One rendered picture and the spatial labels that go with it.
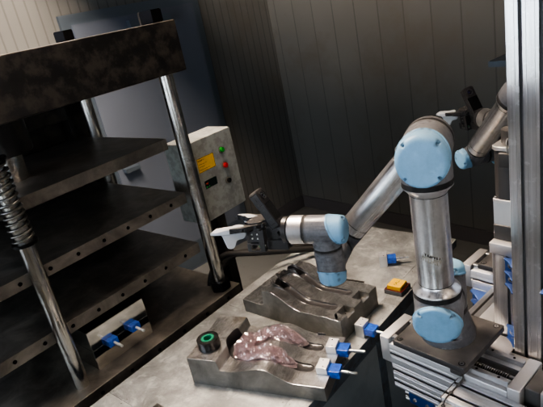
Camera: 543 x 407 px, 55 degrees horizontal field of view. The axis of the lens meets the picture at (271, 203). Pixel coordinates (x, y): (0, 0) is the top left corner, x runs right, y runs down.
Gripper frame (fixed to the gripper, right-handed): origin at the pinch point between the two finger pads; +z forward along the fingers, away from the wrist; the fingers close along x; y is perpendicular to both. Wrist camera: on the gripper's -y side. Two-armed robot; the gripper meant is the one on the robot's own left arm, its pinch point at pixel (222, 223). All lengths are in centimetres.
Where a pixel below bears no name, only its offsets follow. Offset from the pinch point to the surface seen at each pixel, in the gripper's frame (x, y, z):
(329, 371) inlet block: 19, 57, -19
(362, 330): 46, 56, -23
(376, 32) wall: 292, -57, 12
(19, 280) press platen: -4, 18, 82
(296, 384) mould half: 13, 59, -9
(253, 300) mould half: 57, 52, 26
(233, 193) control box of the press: 105, 17, 53
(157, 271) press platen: 50, 37, 65
